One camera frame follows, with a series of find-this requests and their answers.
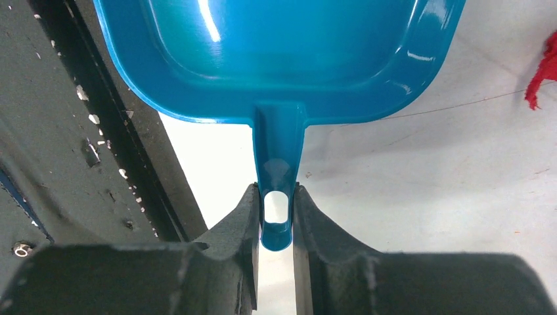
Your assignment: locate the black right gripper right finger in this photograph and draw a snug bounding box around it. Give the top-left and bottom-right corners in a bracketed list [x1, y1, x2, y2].
[292, 185, 556, 314]

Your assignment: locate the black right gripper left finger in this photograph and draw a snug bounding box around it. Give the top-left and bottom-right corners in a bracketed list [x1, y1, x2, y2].
[1, 184, 261, 314]

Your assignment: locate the blue dustpan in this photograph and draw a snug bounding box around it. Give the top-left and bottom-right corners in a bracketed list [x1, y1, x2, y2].
[92, 0, 467, 252]

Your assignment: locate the red paper scrap centre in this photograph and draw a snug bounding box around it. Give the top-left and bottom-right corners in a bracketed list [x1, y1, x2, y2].
[524, 31, 556, 110]

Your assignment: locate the black mounting base plate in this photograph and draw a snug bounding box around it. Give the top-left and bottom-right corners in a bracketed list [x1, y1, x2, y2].
[1, 1, 207, 287]

